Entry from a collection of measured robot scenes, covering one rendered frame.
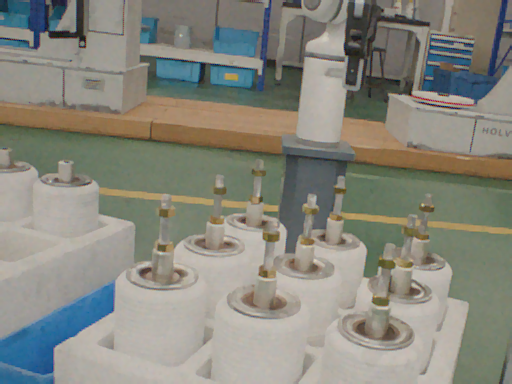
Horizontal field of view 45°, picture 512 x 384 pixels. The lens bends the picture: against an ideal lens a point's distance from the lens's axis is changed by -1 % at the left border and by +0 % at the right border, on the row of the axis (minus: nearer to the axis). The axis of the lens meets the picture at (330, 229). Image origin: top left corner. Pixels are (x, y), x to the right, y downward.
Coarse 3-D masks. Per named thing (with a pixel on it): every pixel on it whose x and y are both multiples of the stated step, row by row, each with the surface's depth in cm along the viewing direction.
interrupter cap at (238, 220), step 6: (234, 216) 89; (240, 216) 89; (246, 216) 90; (264, 216) 91; (270, 216) 90; (228, 222) 86; (234, 222) 86; (240, 222) 87; (264, 222) 89; (240, 228) 84; (246, 228) 84; (252, 228) 84; (258, 228) 85; (264, 228) 85
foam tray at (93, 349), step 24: (456, 312) 85; (96, 336) 66; (456, 336) 78; (72, 360) 63; (96, 360) 62; (120, 360) 62; (144, 360) 63; (192, 360) 64; (312, 360) 69; (432, 360) 71; (456, 360) 82
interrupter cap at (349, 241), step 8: (312, 232) 86; (320, 232) 87; (344, 232) 88; (320, 240) 84; (344, 240) 86; (352, 240) 85; (328, 248) 81; (336, 248) 81; (344, 248) 82; (352, 248) 82
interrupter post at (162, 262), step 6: (156, 252) 64; (162, 252) 64; (168, 252) 64; (156, 258) 64; (162, 258) 64; (168, 258) 65; (156, 264) 65; (162, 264) 64; (168, 264) 65; (156, 270) 65; (162, 270) 65; (168, 270) 65; (156, 276) 65; (162, 276) 65; (168, 276) 65
